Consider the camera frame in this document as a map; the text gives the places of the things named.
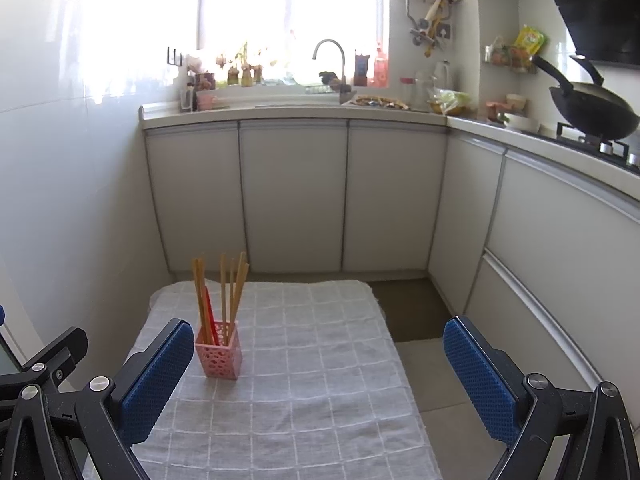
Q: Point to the pink perforated utensil holder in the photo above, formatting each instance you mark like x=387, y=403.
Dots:
x=220, y=360

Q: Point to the black gas stove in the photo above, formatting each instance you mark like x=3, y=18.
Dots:
x=590, y=142

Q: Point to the pink bowl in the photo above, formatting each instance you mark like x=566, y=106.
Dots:
x=207, y=99

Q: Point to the silver kitchen faucet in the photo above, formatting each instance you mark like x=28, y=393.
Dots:
x=344, y=75

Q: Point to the white cabinet door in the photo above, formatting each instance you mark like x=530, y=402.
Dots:
x=192, y=195
x=395, y=195
x=295, y=195
x=465, y=220

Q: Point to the black wok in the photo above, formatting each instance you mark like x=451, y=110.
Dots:
x=595, y=110

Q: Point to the metal spice shelf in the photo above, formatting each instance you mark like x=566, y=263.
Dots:
x=505, y=62

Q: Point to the black range hood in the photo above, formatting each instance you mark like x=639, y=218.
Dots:
x=600, y=5

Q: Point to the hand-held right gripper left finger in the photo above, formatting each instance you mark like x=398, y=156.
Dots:
x=160, y=377

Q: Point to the tray of food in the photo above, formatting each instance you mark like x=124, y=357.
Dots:
x=377, y=101

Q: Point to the red bottle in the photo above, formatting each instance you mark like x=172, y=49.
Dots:
x=380, y=67

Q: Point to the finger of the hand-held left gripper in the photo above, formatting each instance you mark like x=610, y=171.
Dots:
x=62, y=355
x=2, y=316

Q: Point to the yellow snack packet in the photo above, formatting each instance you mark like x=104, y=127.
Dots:
x=530, y=41

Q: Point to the dark sauce bottle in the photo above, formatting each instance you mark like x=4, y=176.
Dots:
x=361, y=69

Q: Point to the grey checked tablecloth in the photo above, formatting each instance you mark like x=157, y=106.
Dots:
x=300, y=385

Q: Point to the white cabinet drawer front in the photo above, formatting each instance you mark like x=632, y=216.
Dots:
x=565, y=240
x=520, y=325

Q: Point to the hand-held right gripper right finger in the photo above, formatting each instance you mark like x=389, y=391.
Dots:
x=480, y=382

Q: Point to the white kitchen countertop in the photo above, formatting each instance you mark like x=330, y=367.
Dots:
x=225, y=114

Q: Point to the kitchen window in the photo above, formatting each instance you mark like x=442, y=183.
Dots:
x=250, y=0

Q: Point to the white bowl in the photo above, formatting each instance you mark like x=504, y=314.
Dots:
x=522, y=122

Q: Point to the bag of green vegetables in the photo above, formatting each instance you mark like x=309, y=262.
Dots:
x=450, y=100

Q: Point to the red plastic spoon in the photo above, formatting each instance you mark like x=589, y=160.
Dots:
x=212, y=317

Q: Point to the dark floor mat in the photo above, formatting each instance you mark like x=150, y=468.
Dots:
x=410, y=310

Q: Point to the bunch of wooden chopsticks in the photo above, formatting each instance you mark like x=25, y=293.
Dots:
x=232, y=290

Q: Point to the white plastic bottle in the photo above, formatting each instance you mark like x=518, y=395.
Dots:
x=443, y=76

